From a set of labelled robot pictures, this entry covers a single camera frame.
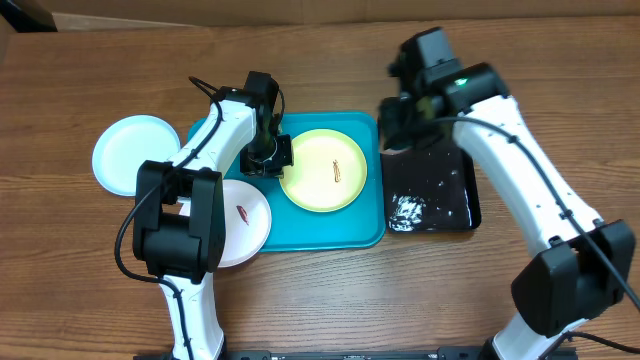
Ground black water tray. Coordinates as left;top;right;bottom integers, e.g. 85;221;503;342
381;141;482;233

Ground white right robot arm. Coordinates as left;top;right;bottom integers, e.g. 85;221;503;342
379;59;639;359

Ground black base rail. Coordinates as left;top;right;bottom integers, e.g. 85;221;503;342
132;344;579;360

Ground dark object top left corner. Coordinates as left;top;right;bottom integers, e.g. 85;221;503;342
1;0;57;33

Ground yellow plate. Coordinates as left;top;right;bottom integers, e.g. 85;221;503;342
280;129;368;213

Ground pink white plate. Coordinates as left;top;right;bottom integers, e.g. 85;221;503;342
178;178;273;269

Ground light blue plate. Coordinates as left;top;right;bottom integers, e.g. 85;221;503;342
92;115;181;197

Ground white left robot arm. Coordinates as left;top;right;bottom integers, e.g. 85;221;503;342
116;80;293;359

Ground teal plastic tray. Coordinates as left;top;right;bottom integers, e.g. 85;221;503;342
186;110;387;253

